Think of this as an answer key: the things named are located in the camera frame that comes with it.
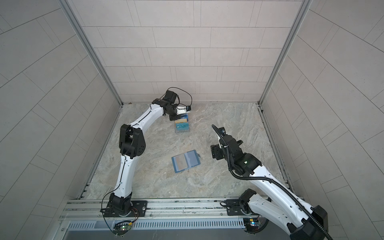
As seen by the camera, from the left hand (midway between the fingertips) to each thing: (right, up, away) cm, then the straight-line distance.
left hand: (182, 110), depth 100 cm
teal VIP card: (0, -11, -1) cm, 11 cm away
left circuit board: (-23, -53, -34) cm, 68 cm away
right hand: (+20, -19, -23) cm, 36 cm away
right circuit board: (+35, -54, -32) cm, 72 cm away
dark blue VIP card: (+1, -5, 0) cm, 5 cm away
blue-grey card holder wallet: (+3, -30, -13) cm, 33 cm away
